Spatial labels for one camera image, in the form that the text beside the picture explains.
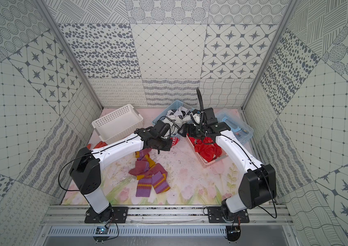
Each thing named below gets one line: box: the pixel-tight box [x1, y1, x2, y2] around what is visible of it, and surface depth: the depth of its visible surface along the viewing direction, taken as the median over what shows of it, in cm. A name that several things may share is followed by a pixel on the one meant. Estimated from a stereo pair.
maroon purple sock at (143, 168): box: [128, 154, 156, 180], surface depth 88 cm
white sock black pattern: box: [162, 106, 192, 135], surface depth 110 cm
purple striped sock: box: [135, 162, 171, 198], surface depth 85 cm
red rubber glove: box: [93, 140, 108, 150], surface depth 100 cm
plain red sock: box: [187, 133, 223, 163], surface depth 92 cm
